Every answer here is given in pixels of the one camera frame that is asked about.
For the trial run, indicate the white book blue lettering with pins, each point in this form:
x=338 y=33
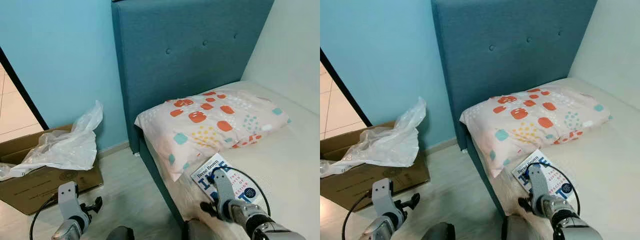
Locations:
x=562 y=182
x=242 y=187

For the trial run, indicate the clear plastic bag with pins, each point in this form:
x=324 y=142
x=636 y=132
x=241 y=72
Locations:
x=390 y=145
x=65 y=147

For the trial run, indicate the pink patterned pillow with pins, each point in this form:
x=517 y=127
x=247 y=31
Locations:
x=535 y=120
x=210 y=122

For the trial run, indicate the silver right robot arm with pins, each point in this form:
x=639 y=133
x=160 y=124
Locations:
x=570 y=225
x=260 y=225

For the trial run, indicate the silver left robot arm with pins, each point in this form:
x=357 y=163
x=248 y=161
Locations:
x=70 y=230
x=382 y=230

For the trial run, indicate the brown cardboard box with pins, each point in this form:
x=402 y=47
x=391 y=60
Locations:
x=40 y=187
x=370 y=185

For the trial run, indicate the teal fabric headboard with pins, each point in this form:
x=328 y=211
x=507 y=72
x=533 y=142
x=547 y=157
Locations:
x=190 y=65
x=510 y=60

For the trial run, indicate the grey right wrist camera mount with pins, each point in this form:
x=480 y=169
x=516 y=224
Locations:
x=537 y=185
x=224 y=190

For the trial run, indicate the black door frame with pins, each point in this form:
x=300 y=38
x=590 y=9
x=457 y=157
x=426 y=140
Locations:
x=345 y=87
x=22 y=87

